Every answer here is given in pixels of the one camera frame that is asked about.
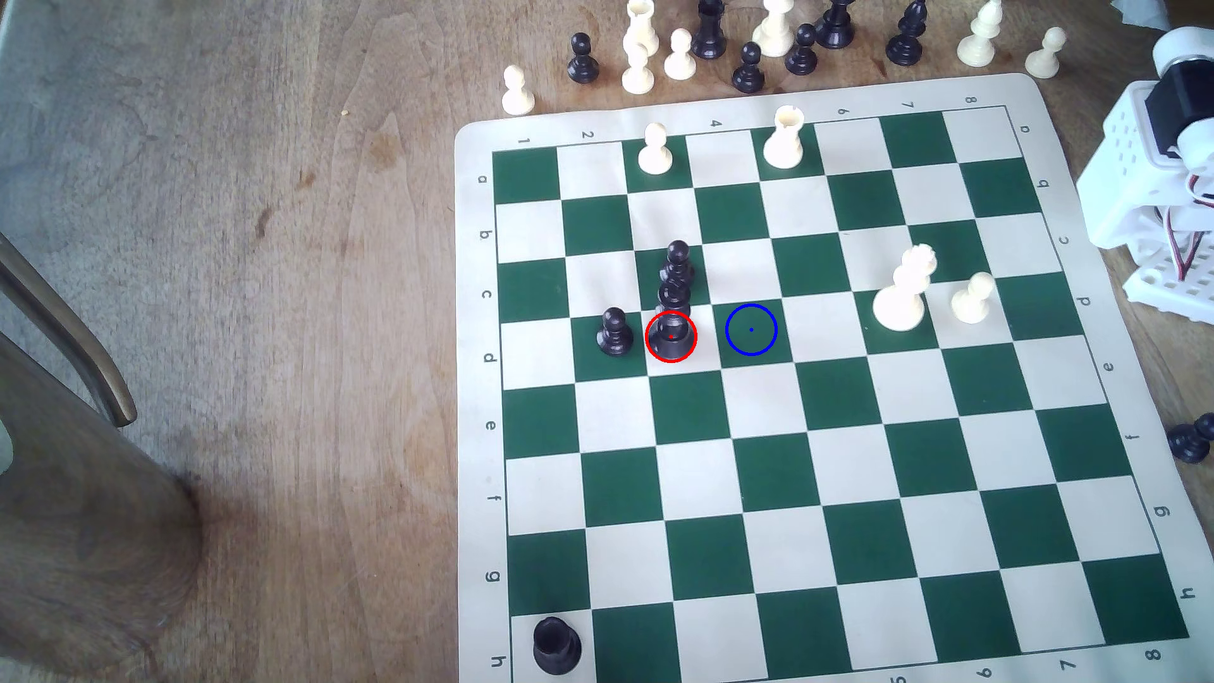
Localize black chess rook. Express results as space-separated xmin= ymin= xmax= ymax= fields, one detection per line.
xmin=649 ymin=281 xmax=700 ymax=364
xmin=532 ymin=615 xmax=582 ymax=677

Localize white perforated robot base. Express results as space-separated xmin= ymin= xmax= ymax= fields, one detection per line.
xmin=1122 ymin=228 xmax=1214 ymax=326

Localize white chess pawn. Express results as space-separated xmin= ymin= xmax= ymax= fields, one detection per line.
xmin=621 ymin=42 xmax=656 ymax=96
xmin=1025 ymin=27 xmax=1067 ymax=80
xmin=501 ymin=65 xmax=536 ymax=117
xmin=950 ymin=271 xmax=996 ymax=326
xmin=637 ymin=122 xmax=673 ymax=176
xmin=663 ymin=27 xmax=697 ymax=81

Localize white chess rook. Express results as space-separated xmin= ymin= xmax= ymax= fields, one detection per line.
xmin=625 ymin=0 xmax=661 ymax=60
xmin=763 ymin=105 xmax=806 ymax=171

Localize green and cream chess mat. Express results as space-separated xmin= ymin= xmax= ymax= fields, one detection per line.
xmin=453 ymin=73 xmax=1214 ymax=683

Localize white chess queen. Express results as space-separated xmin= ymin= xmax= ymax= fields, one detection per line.
xmin=871 ymin=243 xmax=939 ymax=333

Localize tall black chess piece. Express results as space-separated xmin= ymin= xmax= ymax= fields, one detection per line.
xmin=690 ymin=0 xmax=728 ymax=61
xmin=814 ymin=0 xmax=857 ymax=51

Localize tall white chess piece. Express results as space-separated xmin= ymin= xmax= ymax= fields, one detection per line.
xmin=752 ymin=0 xmax=797 ymax=59

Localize black chess bishop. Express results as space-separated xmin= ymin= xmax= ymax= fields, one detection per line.
xmin=886 ymin=0 xmax=929 ymax=68

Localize white chess bishop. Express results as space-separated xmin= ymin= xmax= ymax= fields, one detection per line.
xmin=956 ymin=0 xmax=1005 ymax=70

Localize brown wooden chair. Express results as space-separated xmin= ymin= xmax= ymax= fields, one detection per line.
xmin=0 ymin=332 xmax=206 ymax=683

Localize crumpled white plastic scrap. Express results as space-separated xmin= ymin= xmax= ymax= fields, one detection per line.
xmin=1112 ymin=0 xmax=1174 ymax=32

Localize red and white servo wires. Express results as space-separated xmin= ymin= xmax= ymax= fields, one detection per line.
xmin=1162 ymin=204 xmax=1214 ymax=284

